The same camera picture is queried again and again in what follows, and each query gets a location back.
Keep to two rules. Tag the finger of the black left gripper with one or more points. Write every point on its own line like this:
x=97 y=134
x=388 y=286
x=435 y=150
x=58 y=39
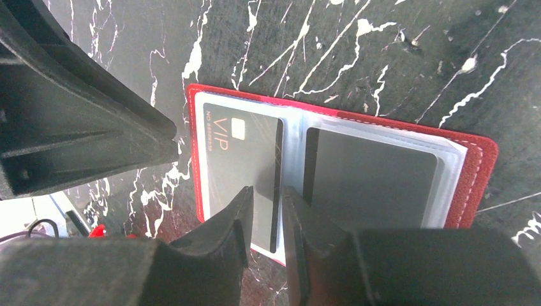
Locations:
x=66 y=121

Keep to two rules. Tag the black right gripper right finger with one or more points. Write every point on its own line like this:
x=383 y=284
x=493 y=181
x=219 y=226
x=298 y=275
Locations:
x=328 y=265

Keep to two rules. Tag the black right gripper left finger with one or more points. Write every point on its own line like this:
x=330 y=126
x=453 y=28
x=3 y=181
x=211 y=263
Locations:
x=204 y=267

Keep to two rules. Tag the black credit card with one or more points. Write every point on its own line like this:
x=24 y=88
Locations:
x=244 y=149

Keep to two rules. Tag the grey card in holder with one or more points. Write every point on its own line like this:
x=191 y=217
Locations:
x=361 y=183

